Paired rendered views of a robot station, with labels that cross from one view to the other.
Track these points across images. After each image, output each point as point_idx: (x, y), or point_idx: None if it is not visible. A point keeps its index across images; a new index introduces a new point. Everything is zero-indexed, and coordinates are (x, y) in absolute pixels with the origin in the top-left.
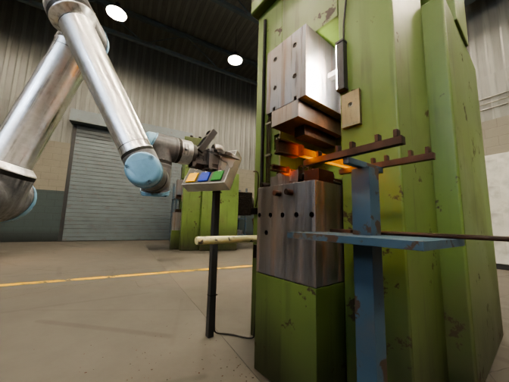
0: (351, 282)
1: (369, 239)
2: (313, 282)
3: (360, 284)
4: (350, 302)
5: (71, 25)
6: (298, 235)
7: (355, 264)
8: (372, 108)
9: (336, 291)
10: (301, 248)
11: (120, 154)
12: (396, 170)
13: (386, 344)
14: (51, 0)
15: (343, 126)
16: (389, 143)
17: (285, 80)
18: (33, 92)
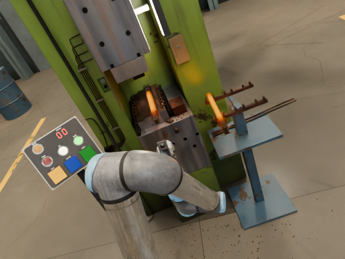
0: (208, 145)
1: (264, 141)
2: (209, 163)
3: (247, 151)
4: (210, 153)
5: (185, 181)
6: (228, 155)
7: None
8: (193, 47)
9: None
10: (195, 153)
11: (213, 208)
12: (217, 82)
13: (230, 157)
14: (179, 182)
15: (177, 63)
16: (263, 103)
17: (116, 37)
18: (153, 247)
